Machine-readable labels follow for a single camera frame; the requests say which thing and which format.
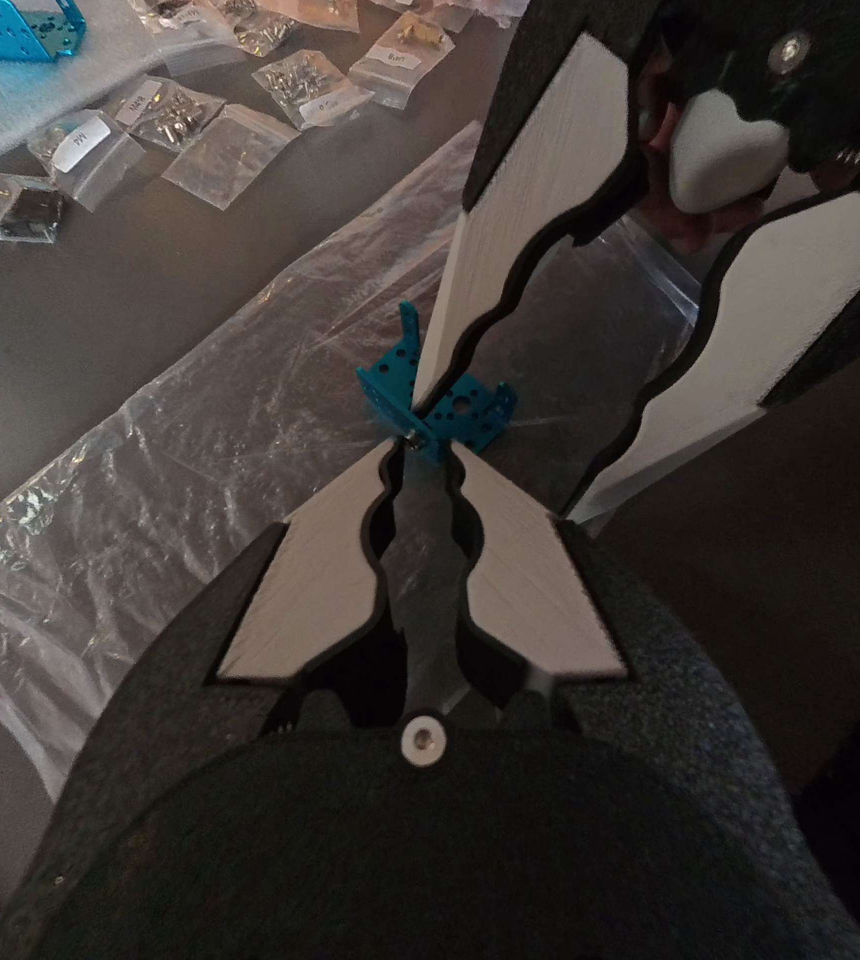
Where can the large clear plastic bag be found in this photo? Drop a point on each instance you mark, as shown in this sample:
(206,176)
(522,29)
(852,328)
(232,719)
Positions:
(212,450)

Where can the pile of small screw bags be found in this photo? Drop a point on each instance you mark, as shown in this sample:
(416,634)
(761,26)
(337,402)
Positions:
(227,150)

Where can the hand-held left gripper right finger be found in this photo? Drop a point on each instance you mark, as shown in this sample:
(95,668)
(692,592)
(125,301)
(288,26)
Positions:
(542,585)

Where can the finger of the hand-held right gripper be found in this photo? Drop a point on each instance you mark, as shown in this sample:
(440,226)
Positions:
(789,300)
(535,187)

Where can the blue metal u-shaped bracket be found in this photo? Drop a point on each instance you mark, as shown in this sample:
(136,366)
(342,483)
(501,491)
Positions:
(17,30)

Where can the blue perforated metal bracket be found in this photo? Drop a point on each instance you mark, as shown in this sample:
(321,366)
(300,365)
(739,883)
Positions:
(460,412)

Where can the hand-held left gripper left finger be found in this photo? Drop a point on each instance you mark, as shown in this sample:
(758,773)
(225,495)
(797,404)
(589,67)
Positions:
(310,585)

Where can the person's right hand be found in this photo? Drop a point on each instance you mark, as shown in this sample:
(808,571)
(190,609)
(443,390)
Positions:
(699,229)

